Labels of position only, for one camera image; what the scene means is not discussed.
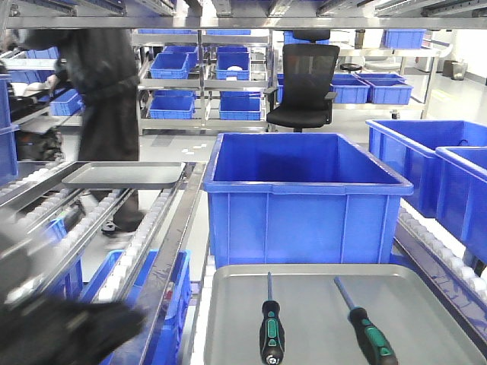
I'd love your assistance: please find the green black screwdriver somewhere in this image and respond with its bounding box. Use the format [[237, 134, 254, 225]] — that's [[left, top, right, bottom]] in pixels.
[[333, 276, 399, 365], [259, 271, 285, 365]]

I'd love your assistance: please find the grey metal tray far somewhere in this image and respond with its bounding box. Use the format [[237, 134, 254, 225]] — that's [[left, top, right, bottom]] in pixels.
[[62, 161, 186, 190]]

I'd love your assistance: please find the grey metal tray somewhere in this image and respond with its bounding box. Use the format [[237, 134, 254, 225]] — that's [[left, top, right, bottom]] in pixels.
[[62, 161, 186, 190], [204, 264, 486, 364]]

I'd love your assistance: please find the grey metal tray near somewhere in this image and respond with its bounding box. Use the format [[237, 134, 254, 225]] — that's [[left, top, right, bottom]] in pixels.
[[204, 264, 486, 364]]

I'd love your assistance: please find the blue bin on rollers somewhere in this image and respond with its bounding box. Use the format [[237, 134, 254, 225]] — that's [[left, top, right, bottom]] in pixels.
[[202, 132, 413, 267]]

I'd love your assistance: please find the black office chair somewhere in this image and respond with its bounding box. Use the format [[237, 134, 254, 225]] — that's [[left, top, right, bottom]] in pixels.
[[266, 28, 340, 132]]

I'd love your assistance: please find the blue bin right rear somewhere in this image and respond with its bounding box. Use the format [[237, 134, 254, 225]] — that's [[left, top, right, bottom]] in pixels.
[[366, 119, 486, 218]]

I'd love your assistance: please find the person in dark clothes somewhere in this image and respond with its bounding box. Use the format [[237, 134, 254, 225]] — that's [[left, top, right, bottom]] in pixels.
[[14, 28, 147, 233]]

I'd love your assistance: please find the blue bin right front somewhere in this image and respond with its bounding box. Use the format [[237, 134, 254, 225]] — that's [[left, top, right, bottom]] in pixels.
[[435, 146, 486, 262]]

